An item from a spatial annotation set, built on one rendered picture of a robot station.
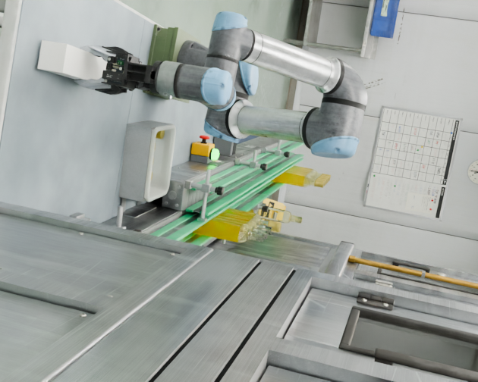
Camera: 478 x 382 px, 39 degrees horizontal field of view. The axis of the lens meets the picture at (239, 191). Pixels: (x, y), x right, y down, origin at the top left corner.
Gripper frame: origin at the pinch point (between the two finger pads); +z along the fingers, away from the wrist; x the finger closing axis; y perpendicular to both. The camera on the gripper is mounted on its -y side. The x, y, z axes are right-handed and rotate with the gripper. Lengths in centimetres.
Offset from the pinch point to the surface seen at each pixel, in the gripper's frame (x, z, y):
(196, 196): 31, -8, -78
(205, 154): 17, -1, -102
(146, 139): 14.5, -1.4, -41.4
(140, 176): 26, -1, -43
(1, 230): 34.0, -8.0, 34.6
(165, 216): 37, -6, -54
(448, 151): -22, -112, -659
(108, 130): 14.0, 5.3, -29.5
